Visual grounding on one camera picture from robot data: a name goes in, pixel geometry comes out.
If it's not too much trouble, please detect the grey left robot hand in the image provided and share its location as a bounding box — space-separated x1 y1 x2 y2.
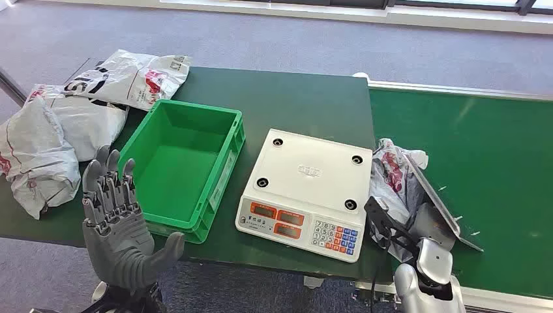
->
81 145 186 290

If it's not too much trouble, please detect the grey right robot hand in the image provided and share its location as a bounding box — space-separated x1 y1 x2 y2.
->
410 201 458 252

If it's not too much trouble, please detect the steel scale pan tray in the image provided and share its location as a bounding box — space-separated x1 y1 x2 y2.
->
402 153 484 253

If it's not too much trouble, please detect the grey mailer bag red logo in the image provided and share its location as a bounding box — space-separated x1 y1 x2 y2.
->
369 138 429 262

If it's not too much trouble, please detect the green plastic crate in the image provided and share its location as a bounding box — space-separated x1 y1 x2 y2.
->
117 99 247 245

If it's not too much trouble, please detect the grey crumpled mailer bag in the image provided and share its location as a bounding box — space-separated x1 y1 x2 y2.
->
0 98 82 220

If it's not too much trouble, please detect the white plump mailer bag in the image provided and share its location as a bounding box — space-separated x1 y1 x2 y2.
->
25 83 130 162

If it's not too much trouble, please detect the white electronic weighing scale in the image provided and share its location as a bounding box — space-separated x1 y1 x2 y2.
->
235 128 374 263

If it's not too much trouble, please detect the white mailer bag black lettering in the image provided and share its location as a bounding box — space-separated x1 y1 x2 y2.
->
63 49 192 112

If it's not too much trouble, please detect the white window ledge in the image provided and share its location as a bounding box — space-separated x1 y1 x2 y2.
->
38 0 553 35

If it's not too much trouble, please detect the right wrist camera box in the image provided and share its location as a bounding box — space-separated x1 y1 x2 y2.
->
364 196 420 260

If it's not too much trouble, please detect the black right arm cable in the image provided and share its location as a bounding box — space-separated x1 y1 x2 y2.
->
369 233 392 313

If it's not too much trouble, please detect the grey metal rail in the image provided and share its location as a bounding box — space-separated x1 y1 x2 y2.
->
0 66 27 107

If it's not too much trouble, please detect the dark window frame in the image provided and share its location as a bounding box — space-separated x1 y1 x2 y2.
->
207 0 553 16

